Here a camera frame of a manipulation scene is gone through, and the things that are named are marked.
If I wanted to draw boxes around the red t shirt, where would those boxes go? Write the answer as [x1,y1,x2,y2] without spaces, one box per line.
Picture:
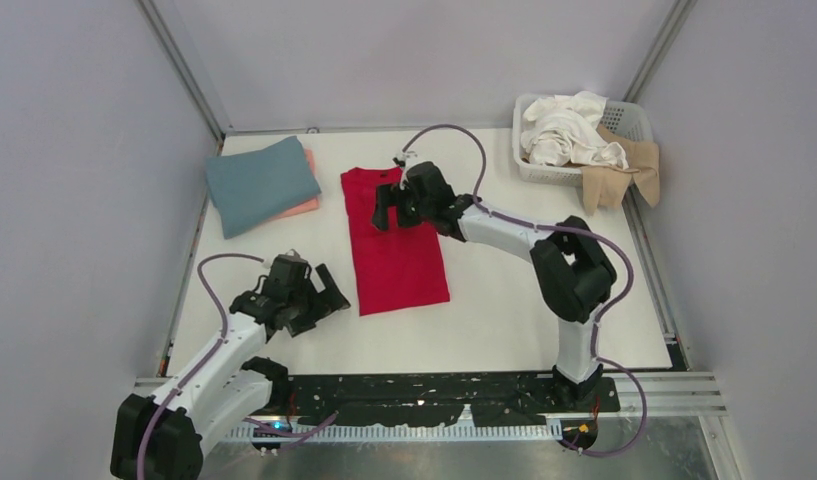
[340,168,451,316]

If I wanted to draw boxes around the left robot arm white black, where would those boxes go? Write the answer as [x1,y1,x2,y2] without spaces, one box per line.
[110,250,350,479]

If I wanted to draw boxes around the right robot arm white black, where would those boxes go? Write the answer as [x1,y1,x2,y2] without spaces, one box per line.
[372,161,617,405]

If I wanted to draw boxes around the folded blue-grey t shirt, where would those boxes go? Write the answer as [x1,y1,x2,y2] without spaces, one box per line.
[205,136,321,239]

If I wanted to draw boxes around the white t shirt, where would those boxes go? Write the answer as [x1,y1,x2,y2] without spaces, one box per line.
[519,91,629,170]

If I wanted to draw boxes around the beige t shirt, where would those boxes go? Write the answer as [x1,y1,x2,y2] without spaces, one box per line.
[581,125,661,216]

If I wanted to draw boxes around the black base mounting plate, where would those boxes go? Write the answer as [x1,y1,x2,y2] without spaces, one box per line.
[260,371,620,428]

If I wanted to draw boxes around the white plastic laundry basket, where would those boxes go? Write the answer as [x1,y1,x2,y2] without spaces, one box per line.
[511,93,654,187]

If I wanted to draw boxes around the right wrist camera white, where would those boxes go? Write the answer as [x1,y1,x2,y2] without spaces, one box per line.
[392,151,422,171]

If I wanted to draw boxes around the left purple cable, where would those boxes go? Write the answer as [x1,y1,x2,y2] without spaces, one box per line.
[136,252,336,480]

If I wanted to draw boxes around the purple cable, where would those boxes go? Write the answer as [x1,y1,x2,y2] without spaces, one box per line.
[136,252,336,480]
[393,124,649,461]

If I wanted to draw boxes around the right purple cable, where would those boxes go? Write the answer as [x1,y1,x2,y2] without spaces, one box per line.
[393,124,649,461]

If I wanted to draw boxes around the aluminium frame rail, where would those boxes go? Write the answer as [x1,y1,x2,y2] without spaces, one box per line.
[136,372,725,455]

